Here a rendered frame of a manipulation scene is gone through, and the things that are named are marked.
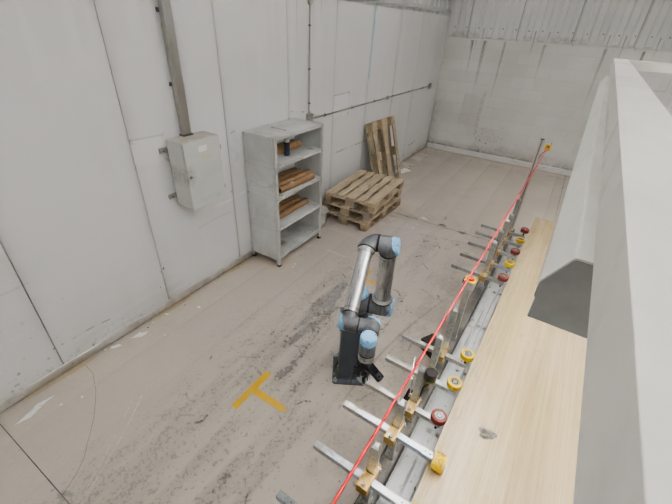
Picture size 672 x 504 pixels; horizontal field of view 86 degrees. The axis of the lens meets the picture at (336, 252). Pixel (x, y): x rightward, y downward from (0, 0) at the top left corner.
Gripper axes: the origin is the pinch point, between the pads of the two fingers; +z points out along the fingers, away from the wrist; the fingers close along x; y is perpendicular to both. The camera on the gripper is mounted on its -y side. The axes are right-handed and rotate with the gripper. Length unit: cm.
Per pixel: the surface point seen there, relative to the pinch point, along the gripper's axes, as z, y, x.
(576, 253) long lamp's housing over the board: -155, -56, 89
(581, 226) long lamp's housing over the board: -155, -56, 82
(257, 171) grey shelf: -33, 221, -148
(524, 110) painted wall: -35, 54, -788
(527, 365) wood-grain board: -7, -74, -62
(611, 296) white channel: -161, -57, 106
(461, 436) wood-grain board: -7, -55, 5
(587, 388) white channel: -159, -57, 111
